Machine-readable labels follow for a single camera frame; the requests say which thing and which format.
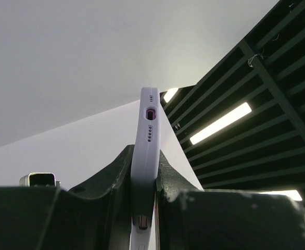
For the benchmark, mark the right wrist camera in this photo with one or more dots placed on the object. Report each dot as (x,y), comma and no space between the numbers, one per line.
(37,179)

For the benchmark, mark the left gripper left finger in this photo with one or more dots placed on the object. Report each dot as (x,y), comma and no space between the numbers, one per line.
(95,214)

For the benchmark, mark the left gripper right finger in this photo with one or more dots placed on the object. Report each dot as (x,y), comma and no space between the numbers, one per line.
(188,218)

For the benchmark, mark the lavender phone case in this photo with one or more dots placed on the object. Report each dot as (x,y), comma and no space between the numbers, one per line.
(144,167)

